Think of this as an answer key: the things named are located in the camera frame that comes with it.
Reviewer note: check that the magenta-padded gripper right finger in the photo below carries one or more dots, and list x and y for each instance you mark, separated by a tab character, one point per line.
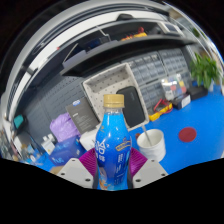
150	170

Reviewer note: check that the dark grey flat box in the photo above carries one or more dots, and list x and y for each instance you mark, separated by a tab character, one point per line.
81	114

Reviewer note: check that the white box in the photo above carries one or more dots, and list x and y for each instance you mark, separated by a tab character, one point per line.
89	138

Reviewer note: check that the clear plastic parts box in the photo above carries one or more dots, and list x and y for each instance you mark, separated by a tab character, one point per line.
173	86

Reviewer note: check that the black overhead shelf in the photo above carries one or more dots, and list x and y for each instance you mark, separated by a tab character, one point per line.
113	43

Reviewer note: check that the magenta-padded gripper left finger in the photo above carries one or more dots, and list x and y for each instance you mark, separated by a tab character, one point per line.
74	174

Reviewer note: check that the yellow and red tool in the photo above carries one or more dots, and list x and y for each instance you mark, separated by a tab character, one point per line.
160	109

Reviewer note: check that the black box with label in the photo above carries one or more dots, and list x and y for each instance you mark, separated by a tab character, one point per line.
181	100

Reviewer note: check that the stirring stick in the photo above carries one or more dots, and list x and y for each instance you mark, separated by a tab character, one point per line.
146	134

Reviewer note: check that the purple plastic bag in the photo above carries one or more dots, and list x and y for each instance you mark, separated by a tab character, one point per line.
63	127

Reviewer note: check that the green potted plant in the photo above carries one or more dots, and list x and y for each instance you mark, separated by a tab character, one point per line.
203	70

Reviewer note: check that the white pegboard tray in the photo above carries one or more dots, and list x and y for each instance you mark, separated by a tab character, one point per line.
110	87

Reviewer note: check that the blue drink bottle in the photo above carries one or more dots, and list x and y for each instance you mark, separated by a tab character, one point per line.
112	146

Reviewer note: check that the blue plastic bag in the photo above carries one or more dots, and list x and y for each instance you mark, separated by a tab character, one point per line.
65	150

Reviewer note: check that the white cup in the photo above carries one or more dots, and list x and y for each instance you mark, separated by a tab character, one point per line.
152	142

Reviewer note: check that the black zip case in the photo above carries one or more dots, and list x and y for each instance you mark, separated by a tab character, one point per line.
131	105

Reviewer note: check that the flat round red coaster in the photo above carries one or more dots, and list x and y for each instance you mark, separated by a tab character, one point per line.
187	134

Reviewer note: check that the grey drawer cabinet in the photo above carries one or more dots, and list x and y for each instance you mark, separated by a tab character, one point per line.
159	74

